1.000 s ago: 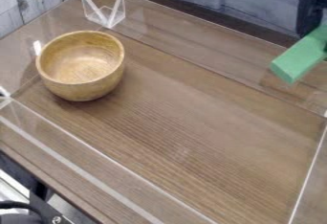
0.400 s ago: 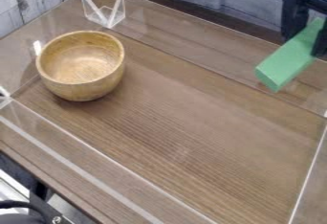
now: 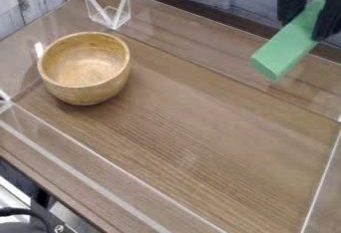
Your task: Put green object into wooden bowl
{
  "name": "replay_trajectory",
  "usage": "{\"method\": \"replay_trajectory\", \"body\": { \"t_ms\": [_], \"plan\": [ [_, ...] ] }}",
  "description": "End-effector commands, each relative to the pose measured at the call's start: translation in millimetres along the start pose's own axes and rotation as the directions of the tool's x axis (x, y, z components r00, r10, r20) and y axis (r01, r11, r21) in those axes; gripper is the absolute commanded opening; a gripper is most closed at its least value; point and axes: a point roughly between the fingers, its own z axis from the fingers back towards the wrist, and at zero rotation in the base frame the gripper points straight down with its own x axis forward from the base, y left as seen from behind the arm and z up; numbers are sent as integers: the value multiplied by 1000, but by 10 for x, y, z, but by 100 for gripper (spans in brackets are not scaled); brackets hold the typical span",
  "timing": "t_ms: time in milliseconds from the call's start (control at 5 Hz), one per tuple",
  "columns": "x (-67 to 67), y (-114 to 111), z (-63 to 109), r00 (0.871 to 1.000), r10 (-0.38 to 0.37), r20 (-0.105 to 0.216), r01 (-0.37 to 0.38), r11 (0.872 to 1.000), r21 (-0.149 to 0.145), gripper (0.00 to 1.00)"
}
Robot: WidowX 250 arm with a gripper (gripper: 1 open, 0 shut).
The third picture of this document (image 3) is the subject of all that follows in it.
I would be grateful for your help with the green rectangular block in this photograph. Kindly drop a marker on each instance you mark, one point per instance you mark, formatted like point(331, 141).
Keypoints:
point(281, 53)

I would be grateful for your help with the wooden bowl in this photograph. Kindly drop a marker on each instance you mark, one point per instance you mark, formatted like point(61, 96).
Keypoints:
point(84, 68)

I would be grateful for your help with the clear acrylic corner bracket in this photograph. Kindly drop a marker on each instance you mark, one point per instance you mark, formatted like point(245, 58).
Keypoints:
point(109, 16)

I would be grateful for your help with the black metal bracket with screw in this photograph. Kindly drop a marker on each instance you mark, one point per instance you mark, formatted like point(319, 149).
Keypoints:
point(47, 220)

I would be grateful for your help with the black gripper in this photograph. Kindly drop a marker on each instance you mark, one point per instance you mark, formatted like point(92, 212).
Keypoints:
point(327, 24)

